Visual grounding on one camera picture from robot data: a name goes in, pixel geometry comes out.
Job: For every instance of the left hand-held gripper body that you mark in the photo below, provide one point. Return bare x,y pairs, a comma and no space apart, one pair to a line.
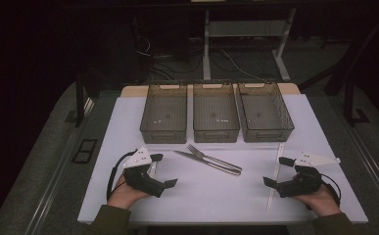
141,182

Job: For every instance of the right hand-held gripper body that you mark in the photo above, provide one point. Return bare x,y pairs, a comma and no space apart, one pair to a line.
304,182

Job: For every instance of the white chopstick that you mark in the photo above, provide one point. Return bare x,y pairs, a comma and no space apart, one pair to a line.
282,148
279,156

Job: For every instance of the translucent brown storage bin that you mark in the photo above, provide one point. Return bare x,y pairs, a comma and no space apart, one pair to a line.
262,112
164,112
215,112

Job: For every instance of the person's left hand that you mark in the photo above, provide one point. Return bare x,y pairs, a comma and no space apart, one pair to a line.
123,196

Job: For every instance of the person's right hand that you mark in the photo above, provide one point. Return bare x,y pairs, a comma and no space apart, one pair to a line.
322,202

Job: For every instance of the white table mat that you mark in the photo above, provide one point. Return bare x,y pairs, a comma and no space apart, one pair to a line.
210,196

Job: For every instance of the black metal stand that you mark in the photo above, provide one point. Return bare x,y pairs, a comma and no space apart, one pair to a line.
349,101

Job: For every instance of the white metal desk frame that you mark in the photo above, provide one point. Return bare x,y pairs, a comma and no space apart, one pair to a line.
206,49

